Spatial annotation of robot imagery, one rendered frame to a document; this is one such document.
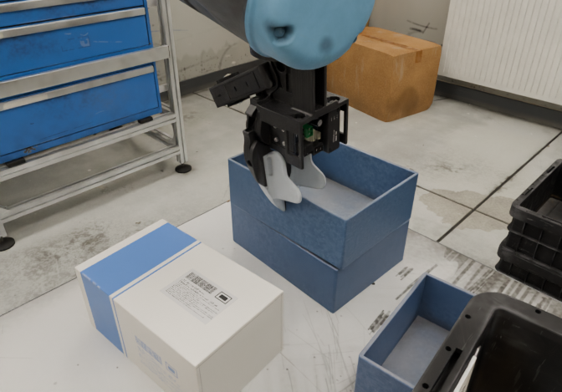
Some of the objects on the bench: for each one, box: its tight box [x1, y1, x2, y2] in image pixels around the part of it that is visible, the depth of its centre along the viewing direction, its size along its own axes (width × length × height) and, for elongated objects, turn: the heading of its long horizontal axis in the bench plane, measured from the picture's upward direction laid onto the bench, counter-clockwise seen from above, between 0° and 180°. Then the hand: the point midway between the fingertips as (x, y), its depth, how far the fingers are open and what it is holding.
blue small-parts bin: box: [354, 272, 477, 392], centre depth 46 cm, size 20×15×7 cm
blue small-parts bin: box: [231, 203, 410, 313], centre depth 67 cm, size 20×15×7 cm
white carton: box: [74, 219, 284, 392], centre depth 52 cm, size 20×12×9 cm, turn 50°
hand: (281, 196), depth 57 cm, fingers closed, pressing on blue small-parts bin
